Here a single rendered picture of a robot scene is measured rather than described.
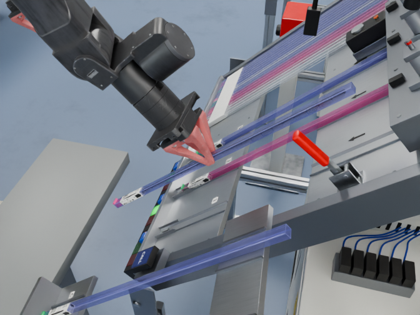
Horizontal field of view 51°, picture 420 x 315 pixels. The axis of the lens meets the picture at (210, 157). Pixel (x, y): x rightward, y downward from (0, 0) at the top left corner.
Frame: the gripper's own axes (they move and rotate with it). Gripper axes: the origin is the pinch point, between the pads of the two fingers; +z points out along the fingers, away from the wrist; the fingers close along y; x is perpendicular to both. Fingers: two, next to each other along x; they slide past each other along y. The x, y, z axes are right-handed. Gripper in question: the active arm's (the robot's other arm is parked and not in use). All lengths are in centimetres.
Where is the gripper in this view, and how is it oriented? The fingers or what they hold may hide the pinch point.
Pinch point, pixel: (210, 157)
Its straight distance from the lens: 69.9
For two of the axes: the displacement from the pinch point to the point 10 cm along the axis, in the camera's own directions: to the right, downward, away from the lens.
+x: -7.1, 3.6, 6.1
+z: 6.5, 6.7, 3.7
